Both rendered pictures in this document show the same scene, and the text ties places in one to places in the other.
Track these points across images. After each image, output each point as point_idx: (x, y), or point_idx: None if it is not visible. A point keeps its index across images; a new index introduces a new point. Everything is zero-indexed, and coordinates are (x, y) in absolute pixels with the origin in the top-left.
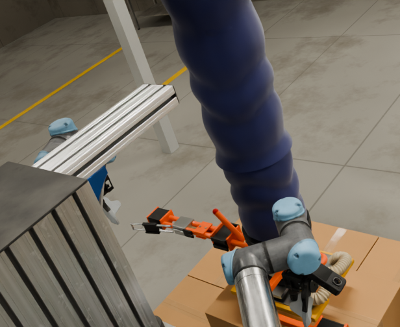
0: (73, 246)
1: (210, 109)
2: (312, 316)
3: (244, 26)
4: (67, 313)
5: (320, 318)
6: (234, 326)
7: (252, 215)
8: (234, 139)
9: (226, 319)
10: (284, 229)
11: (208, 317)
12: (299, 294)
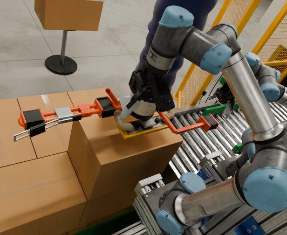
0: None
1: (208, 2)
2: None
3: None
4: None
5: (202, 117)
6: (123, 159)
7: (170, 78)
8: (204, 24)
9: (117, 159)
10: (262, 67)
11: (102, 167)
12: (227, 103)
